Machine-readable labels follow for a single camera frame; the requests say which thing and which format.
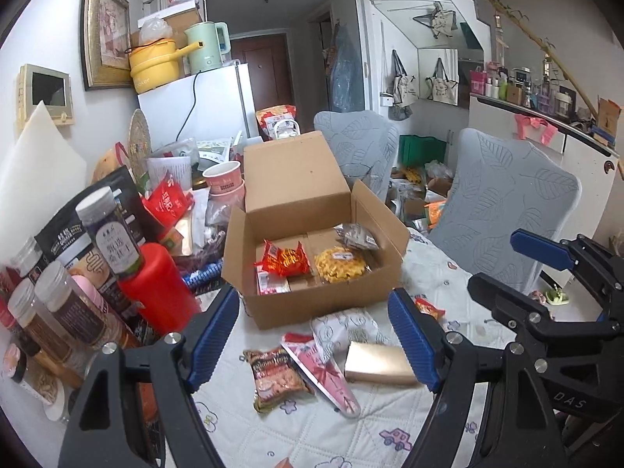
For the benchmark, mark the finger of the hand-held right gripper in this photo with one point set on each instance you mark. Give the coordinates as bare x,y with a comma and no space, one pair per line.
507,297
536,248

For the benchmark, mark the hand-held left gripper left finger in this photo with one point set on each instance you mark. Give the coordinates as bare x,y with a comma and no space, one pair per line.
214,336

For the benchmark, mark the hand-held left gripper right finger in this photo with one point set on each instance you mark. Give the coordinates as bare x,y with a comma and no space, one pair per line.
414,341

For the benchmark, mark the red snack packet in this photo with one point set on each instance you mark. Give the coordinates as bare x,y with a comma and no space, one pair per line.
285,258
431,309

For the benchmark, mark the small gold box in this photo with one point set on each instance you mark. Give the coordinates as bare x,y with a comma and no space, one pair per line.
380,363

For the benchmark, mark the white cartoon print packet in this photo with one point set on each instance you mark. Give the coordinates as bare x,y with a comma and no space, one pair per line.
346,331

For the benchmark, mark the brown nut bar packet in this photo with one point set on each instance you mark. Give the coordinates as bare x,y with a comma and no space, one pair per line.
275,375

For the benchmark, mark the long red white packet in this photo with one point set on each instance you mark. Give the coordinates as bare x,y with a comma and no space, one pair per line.
270,283

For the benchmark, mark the pink snack packet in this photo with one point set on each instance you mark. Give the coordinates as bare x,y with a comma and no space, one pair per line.
326,380

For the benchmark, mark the yellow waffle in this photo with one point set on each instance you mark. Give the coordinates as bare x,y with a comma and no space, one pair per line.
339,265

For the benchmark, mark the silver foil packet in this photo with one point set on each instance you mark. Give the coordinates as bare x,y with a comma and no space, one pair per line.
356,235

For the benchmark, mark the cardboard box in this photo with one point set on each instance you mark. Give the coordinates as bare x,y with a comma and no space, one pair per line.
292,180

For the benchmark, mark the grey leaf pattern chair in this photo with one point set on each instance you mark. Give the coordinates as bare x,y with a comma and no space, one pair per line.
502,204
356,141

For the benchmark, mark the blue white packet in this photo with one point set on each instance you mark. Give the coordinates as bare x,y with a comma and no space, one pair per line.
202,278

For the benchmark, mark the red plastic canister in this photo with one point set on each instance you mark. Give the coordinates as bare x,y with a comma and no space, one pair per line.
161,292

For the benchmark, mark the pink cloth bow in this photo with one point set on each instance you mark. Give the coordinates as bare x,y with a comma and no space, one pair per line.
536,126

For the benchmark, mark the pink bottle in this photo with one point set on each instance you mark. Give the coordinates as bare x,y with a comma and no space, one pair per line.
97,297

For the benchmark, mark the white quilted cartoon tablecloth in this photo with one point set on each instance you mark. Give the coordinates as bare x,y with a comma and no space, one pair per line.
292,438

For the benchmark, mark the red foil bag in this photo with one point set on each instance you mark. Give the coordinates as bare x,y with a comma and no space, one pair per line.
168,200

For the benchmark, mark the clear jar dark label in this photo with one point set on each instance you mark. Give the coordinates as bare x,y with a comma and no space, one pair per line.
73,307
39,326
29,258

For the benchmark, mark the green crate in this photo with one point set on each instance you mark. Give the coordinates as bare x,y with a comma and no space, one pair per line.
421,151

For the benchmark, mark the stacked pink paper bowls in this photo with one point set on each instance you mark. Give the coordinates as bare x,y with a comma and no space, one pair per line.
224,185

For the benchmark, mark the row of bottles and boxes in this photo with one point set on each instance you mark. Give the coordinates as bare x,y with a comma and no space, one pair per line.
531,92

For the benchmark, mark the black printed bag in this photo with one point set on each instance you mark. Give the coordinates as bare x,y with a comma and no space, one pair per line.
124,190

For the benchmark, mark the black oat bag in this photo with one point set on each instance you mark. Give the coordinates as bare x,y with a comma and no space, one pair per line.
58,239

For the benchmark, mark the black lid jar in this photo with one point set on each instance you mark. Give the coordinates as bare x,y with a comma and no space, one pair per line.
14,363

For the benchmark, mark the white tote bag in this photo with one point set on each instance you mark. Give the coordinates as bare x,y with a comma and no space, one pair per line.
404,87

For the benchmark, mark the round woven mat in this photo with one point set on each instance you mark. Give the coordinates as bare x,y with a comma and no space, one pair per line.
140,141

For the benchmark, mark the bamboo stick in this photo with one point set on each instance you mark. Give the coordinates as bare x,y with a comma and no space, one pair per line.
531,34

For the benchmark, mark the red white snack bag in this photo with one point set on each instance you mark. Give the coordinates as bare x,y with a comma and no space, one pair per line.
275,119

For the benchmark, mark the white fridge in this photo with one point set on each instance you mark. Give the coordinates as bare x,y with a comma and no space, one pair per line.
214,102

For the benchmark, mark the white foam board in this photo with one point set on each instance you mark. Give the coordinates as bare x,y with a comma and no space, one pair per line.
44,175

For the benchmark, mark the blue plastic bag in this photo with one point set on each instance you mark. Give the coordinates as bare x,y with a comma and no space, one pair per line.
346,68

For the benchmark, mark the brown door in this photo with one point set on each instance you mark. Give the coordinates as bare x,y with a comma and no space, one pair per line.
263,73

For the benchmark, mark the yellow pot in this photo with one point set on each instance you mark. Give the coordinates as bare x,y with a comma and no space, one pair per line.
156,66

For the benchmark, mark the green electric kettle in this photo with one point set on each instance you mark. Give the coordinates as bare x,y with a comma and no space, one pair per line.
204,48

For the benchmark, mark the framed picture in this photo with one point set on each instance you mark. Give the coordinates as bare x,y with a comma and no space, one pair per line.
105,29

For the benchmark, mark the wall intercom panel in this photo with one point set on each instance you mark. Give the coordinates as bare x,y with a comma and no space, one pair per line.
44,92

